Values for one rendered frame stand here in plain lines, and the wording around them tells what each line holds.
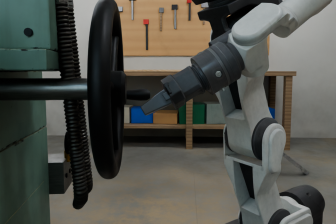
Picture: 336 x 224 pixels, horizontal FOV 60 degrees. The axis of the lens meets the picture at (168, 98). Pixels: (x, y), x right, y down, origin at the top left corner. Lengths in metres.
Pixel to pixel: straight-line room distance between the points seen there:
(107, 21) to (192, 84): 0.23
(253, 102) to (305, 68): 3.15
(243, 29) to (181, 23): 3.21
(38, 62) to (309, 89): 3.84
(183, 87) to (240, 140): 0.48
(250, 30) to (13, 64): 0.41
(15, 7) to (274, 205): 0.99
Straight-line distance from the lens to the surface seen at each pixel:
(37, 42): 0.47
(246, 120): 0.94
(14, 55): 0.46
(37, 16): 0.47
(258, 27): 0.59
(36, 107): 0.69
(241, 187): 1.13
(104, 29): 0.38
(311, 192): 1.39
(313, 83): 4.12
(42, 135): 0.73
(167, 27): 3.78
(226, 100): 1.00
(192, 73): 0.56
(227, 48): 0.58
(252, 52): 0.60
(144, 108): 0.59
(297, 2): 0.68
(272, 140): 0.97
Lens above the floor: 0.84
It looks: 5 degrees down
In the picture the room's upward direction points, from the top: straight up
